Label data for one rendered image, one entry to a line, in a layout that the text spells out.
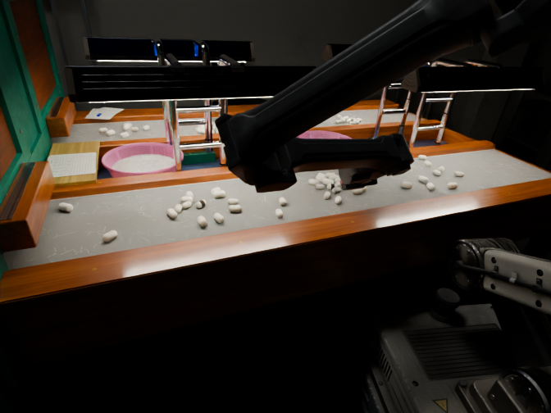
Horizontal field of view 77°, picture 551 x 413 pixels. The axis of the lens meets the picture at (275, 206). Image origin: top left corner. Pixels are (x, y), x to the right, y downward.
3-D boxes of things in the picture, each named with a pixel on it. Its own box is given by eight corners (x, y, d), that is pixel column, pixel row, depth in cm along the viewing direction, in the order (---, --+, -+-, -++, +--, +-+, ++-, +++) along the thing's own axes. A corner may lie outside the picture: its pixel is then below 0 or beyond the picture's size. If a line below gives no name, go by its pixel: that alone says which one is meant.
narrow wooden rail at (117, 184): (487, 165, 163) (496, 143, 157) (44, 227, 100) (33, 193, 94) (477, 161, 167) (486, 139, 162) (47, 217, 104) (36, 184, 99)
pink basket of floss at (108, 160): (199, 175, 130) (198, 152, 125) (148, 206, 109) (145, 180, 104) (146, 160, 139) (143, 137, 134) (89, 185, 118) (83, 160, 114)
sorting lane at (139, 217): (558, 182, 136) (561, 177, 135) (13, 279, 73) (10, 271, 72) (493, 153, 160) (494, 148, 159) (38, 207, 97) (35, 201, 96)
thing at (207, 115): (216, 161, 142) (212, 43, 119) (165, 166, 135) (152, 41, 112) (206, 145, 157) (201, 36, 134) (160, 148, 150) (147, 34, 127)
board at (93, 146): (96, 183, 102) (95, 179, 101) (37, 189, 97) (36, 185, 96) (100, 143, 128) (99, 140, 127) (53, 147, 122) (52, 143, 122)
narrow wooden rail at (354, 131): (436, 142, 188) (443, 122, 183) (58, 178, 125) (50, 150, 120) (430, 138, 193) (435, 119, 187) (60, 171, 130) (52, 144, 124)
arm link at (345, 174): (415, 166, 76) (400, 132, 78) (373, 175, 72) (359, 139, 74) (384, 185, 87) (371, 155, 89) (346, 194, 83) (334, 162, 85)
